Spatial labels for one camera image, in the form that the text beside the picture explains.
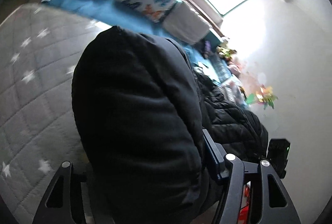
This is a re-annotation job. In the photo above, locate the grey quilted star mattress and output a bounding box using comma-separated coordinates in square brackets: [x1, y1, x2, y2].
[1, 4, 109, 223]

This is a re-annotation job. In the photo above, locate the black puffer down jacket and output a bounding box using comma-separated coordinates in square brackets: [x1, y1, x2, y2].
[71, 26, 268, 223]

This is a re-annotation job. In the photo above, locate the pink plush toy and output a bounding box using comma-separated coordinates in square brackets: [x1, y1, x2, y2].
[227, 61, 244, 78]

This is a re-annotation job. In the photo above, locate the colourful printed bag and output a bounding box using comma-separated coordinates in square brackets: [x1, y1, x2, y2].
[221, 76, 248, 109]

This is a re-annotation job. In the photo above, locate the plain white pillow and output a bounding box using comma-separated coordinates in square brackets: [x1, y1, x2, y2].
[162, 1, 210, 45]

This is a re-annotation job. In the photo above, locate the blue bed headboard cushion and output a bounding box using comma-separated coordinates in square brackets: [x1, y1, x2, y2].
[30, 0, 232, 83]

